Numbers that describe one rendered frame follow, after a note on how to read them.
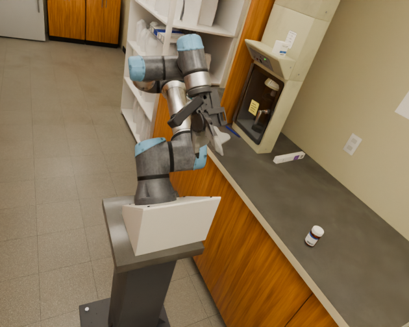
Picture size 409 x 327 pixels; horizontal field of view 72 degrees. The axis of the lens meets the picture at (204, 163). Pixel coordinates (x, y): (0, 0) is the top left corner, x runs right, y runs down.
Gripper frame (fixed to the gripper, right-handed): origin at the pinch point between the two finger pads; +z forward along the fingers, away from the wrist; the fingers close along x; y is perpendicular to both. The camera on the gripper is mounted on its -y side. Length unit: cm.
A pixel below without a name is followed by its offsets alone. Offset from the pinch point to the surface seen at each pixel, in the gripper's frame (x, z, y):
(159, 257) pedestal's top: 21.1, 30.8, -15.0
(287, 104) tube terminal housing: 44, -16, 81
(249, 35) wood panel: 57, -60, 75
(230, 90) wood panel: 78, -34, 69
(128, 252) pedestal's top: 24.4, 26.4, -24.1
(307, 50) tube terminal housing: 26, -39, 82
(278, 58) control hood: 30, -37, 66
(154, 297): 50, 58, -14
